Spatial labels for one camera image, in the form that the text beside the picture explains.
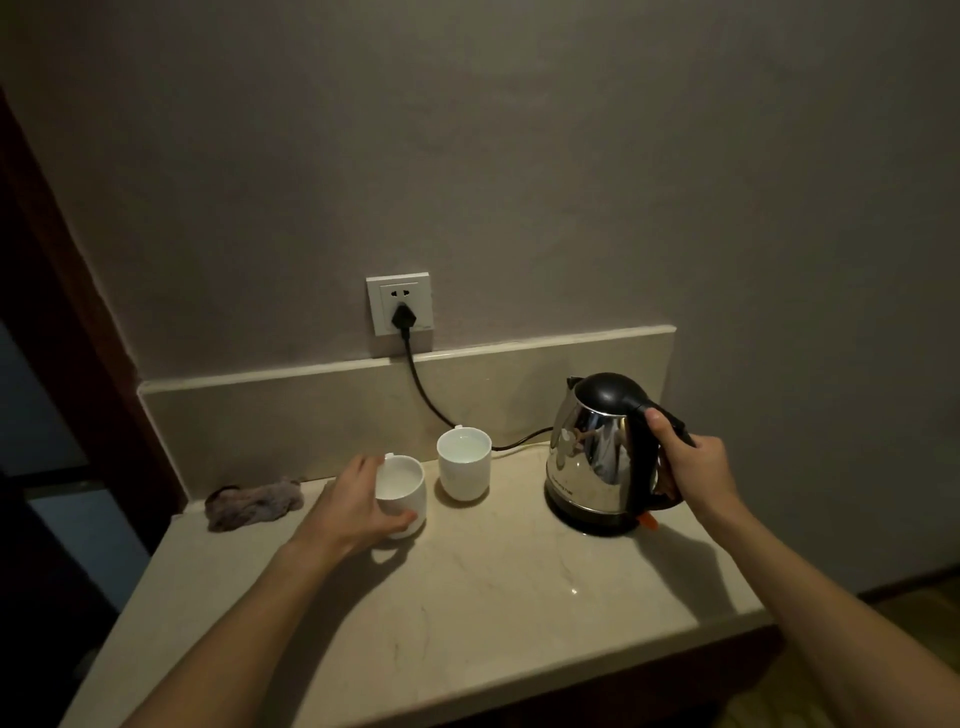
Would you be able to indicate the person's right forearm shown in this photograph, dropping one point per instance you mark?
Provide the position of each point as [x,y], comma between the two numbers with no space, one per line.
[825,622]

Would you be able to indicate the crumpled purple-grey cloth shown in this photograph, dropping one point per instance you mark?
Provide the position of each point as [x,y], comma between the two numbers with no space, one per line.
[251,506]

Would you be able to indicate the white wall socket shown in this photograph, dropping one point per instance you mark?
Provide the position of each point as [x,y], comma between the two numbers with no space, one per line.
[379,289]

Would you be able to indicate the person's left hand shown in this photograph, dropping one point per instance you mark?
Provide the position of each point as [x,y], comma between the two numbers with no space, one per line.
[345,510]

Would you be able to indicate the dark wooden door frame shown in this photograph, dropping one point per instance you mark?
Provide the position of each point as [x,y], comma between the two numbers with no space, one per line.
[60,322]

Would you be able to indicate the person's right hand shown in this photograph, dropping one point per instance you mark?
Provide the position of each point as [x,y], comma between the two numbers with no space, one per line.
[697,480]

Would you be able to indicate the person's left forearm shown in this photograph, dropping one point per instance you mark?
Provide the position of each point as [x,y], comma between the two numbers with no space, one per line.
[240,637]

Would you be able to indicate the black round kettle base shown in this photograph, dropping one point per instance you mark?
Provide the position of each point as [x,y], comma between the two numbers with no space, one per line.
[585,525]

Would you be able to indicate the beige stone countertop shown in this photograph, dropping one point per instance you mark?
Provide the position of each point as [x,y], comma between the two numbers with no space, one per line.
[525,600]

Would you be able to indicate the dark wooden door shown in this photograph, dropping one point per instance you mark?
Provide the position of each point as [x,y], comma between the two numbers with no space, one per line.
[37,637]

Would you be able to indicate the white cup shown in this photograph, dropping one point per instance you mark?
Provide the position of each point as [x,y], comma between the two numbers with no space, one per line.
[405,487]
[465,472]

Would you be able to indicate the beige stone backsplash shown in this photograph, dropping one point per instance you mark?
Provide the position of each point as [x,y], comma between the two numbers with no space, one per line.
[262,427]

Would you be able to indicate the frosted glass door panel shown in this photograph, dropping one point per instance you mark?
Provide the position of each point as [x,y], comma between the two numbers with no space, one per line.
[30,405]

